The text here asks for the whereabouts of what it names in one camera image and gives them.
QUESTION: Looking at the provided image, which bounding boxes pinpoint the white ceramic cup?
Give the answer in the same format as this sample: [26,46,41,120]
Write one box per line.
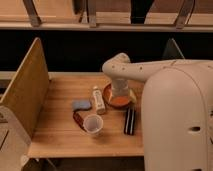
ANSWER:
[83,114,103,136]

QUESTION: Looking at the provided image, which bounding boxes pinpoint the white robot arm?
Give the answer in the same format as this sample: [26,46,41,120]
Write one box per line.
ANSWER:
[102,53,213,171]

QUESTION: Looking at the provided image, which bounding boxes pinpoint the orange bowl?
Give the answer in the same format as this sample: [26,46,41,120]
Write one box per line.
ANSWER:
[102,84,132,108]

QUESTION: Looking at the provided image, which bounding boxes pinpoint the white small bottle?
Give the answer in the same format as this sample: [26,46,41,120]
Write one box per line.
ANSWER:
[92,86,106,114]

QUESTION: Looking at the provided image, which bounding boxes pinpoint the black striped object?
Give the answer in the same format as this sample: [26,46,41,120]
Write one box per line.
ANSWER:
[124,108,136,135]

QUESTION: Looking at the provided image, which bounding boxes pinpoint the blue sponge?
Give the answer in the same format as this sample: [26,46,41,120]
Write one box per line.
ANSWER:
[72,100,91,111]

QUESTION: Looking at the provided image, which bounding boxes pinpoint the red snack packet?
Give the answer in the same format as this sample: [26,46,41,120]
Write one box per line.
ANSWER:
[73,112,84,130]

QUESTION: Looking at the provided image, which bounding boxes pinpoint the right dark side panel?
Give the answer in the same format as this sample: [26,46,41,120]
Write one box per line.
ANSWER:
[162,38,184,60]

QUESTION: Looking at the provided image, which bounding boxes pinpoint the left wooden side panel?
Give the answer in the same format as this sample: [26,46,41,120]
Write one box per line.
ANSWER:
[0,38,49,143]

